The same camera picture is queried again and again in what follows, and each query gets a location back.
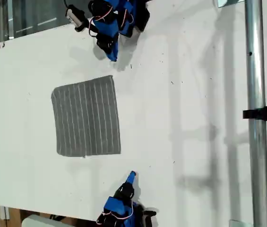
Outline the white plastic container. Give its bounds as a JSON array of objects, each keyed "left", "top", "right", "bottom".
[{"left": 21, "top": 214, "right": 77, "bottom": 227}]

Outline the wooden table frame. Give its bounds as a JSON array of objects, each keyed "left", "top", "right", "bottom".
[{"left": 0, "top": 206, "right": 22, "bottom": 227}]

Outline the grey striped towel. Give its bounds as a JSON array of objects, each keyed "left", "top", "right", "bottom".
[{"left": 51, "top": 75, "right": 122, "bottom": 158}]

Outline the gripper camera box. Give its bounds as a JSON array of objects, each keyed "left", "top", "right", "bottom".
[
  {"left": 65, "top": 4, "right": 87, "bottom": 27},
  {"left": 142, "top": 209, "right": 158, "bottom": 227}
]

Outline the steel post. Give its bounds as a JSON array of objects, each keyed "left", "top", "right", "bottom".
[{"left": 244, "top": 0, "right": 267, "bottom": 227}]

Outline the red white servo wire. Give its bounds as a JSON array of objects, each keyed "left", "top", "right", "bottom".
[{"left": 88, "top": 17, "right": 100, "bottom": 38}]

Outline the black post clamp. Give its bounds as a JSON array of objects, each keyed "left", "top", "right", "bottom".
[{"left": 242, "top": 100, "right": 267, "bottom": 125}]

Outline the gripper camera stalk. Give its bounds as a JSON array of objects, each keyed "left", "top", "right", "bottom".
[{"left": 75, "top": 18, "right": 94, "bottom": 33}]

